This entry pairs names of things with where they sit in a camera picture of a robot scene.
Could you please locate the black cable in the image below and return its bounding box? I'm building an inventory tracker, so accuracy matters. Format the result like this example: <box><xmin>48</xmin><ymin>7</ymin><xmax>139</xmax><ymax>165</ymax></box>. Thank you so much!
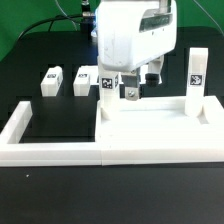
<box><xmin>18</xmin><ymin>13</ymin><xmax>84</xmax><ymax>41</ymax></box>

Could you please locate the white desk tabletop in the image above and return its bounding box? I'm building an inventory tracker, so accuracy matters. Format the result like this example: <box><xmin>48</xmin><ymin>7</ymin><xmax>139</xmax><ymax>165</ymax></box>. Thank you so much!
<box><xmin>95</xmin><ymin>96</ymin><xmax>224</xmax><ymax>143</ymax></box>

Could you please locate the white marker sheet with tags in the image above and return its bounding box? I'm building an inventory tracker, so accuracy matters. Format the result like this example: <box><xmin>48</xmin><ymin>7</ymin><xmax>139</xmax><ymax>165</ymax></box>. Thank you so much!
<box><xmin>80</xmin><ymin>65</ymin><xmax>99</xmax><ymax>85</ymax></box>

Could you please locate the black cable connector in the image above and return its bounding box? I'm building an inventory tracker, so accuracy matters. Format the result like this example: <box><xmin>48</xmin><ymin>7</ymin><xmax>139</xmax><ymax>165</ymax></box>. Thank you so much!
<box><xmin>80</xmin><ymin>0</ymin><xmax>95</xmax><ymax>33</ymax></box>

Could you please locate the grey thin cable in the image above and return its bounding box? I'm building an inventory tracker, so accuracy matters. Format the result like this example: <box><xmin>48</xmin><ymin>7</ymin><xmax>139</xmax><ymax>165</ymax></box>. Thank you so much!
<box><xmin>54</xmin><ymin>0</ymin><xmax>79</xmax><ymax>32</ymax></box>

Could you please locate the white U-shaped obstacle frame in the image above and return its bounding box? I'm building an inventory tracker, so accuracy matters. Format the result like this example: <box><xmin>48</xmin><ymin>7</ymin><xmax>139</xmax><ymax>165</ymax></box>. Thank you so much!
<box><xmin>0</xmin><ymin>102</ymin><xmax>224</xmax><ymax>167</ymax></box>

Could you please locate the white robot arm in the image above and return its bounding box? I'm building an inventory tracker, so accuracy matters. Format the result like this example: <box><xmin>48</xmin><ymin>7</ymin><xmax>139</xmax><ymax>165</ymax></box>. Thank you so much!
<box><xmin>95</xmin><ymin>0</ymin><xmax>177</xmax><ymax>100</ymax></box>

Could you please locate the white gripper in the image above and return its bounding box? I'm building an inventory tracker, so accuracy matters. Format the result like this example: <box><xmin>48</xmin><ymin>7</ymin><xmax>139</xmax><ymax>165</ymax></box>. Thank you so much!
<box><xmin>97</xmin><ymin>0</ymin><xmax>177</xmax><ymax>100</ymax></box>

